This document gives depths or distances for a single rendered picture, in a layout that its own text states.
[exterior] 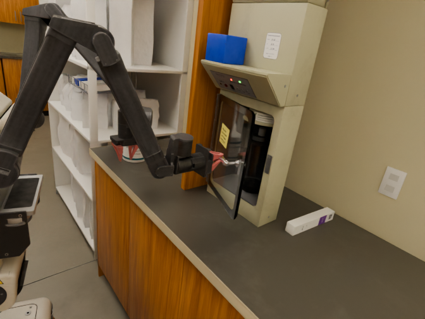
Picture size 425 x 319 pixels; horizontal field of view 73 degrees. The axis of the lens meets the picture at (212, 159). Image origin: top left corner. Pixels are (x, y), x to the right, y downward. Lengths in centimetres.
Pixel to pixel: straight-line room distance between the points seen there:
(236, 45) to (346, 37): 51
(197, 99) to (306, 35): 47
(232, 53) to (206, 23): 19
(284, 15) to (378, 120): 57
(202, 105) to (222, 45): 29
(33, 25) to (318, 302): 129
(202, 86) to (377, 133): 71
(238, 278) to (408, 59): 95
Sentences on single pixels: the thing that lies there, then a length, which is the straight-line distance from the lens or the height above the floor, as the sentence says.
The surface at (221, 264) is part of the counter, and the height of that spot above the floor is 94.
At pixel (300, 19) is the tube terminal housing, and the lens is 97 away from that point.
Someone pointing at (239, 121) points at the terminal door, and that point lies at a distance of 99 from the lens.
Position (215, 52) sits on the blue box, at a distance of 105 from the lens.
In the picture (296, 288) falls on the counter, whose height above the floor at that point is 94.
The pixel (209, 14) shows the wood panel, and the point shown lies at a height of 166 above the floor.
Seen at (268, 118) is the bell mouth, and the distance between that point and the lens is 107.
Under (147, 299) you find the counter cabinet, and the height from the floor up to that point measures 41.
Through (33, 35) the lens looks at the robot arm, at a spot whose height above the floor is 151.
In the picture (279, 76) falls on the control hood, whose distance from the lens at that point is 91.
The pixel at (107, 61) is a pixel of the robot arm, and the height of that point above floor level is 150.
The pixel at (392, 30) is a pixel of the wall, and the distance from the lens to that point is 131.
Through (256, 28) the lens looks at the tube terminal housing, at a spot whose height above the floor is 163.
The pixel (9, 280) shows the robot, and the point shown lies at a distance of 121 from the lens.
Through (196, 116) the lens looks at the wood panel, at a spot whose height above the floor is 128.
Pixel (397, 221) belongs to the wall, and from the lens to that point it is 136.
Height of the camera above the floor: 157
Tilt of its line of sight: 22 degrees down
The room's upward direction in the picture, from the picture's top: 8 degrees clockwise
